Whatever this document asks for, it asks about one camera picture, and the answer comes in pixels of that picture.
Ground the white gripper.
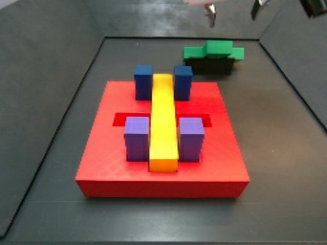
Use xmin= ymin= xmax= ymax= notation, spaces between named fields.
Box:
xmin=183 ymin=0 xmax=271 ymax=28

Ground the green U-shaped block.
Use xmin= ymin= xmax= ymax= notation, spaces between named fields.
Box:
xmin=183 ymin=40 xmax=245 ymax=61

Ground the red base board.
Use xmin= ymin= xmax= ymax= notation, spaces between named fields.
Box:
xmin=74 ymin=81 xmax=249 ymax=198

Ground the dark blue block right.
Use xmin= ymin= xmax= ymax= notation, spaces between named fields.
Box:
xmin=173 ymin=66 xmax=193 ymax=101

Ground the dark blue block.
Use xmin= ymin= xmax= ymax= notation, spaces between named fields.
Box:
xmin=173 ymin=66 xmax=193 ymax=101
xmin=133 ymin=65 xmax=153 ymax=100

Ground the dark blue block left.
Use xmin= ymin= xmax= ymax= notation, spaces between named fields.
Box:
xmin=133 ymin=65 xmax=153 ymax=100

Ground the purple block right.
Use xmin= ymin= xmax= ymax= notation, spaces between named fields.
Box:
xmin=179 ymin=118 xmax=204 ymax=162

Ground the purple block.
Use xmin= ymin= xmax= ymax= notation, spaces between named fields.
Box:
xmin=124 ymin=117 xmax=149 ymax=162
xmin=179 ymin=118 xmax=204 ymax=162

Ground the purple block left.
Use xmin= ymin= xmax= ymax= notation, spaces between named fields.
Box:
xmin=124 ymin=117 xmax=149 ymax=162

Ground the yellow long bar block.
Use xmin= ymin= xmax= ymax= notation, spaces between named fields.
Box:
xmin=149 ymin=74 xmax=179 ymax=172

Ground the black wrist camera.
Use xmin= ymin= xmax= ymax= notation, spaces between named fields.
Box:
xmin=300 ymin=0 xmax=327 ymax=18

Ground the black fixture bracket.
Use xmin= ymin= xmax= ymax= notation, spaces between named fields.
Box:
xmin=184 ymin=57 xmax=235 ymax=76

